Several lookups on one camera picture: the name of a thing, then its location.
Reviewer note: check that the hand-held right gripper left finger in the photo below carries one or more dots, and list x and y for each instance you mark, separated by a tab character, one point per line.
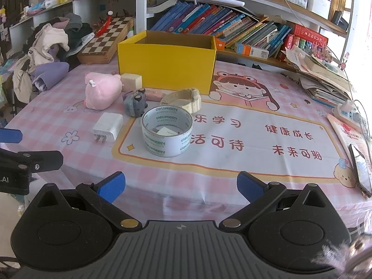
112	187

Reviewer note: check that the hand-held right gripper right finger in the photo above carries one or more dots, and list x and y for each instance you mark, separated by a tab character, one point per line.
250	186

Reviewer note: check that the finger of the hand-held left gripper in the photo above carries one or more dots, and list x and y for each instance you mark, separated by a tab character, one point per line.
10	135
35	161

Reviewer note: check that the clear tape roll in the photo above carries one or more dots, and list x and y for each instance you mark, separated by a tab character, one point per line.
154	145

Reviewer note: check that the white charger plug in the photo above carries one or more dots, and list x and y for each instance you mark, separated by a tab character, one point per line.
109	126

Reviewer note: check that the pink plush toy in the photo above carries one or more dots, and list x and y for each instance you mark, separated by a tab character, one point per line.
100	93

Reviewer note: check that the cream wrist watch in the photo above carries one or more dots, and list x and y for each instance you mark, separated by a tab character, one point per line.
180	103

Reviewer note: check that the yellow cardboard box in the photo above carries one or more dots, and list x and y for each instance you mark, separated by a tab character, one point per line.
165	66

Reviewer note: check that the pink printed tablecloth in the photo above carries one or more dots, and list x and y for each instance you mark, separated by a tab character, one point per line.
232	139

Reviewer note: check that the beige garment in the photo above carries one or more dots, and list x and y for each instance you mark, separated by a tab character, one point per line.
21	78

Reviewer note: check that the purple garment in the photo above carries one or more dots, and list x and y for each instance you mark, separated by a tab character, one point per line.
49	75

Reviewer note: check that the small grey toy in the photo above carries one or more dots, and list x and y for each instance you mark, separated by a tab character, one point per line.
132	104

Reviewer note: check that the pink eraser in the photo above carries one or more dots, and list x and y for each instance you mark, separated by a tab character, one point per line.
152	94

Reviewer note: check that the white garment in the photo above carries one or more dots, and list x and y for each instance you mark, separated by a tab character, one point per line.
49	40

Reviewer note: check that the cream cube block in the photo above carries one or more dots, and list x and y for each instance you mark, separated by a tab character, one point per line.
130	82

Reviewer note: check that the pink booklet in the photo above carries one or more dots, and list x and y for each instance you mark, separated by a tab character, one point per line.
348	133

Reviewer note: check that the black smartphone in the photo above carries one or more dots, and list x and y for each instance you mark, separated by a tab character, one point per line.
361	171

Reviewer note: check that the white power strip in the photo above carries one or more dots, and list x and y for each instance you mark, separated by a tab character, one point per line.
345	113

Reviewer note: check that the dark clothes pile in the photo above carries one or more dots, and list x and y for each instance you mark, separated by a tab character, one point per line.
78	30

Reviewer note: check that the wooden chess board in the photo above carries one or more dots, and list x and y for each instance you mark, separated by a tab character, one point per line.
101	43

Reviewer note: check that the stack of papers and books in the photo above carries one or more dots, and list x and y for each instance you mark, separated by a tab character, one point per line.
319	72

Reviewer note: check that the orange white carton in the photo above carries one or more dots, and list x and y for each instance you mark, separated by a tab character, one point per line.
250	50

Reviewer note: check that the red boxed book set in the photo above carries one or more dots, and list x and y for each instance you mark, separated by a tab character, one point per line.
308	35

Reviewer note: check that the row of leaning books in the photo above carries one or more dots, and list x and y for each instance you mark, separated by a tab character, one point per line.
203	17

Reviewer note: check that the white bookshelf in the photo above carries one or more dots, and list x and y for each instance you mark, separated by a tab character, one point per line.
141	5

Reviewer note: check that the black small device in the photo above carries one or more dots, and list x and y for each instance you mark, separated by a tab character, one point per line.
340	20

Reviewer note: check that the white flat device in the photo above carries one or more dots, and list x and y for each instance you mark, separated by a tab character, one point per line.
215	0

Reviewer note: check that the white storage bin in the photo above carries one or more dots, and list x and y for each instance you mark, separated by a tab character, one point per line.
318	4

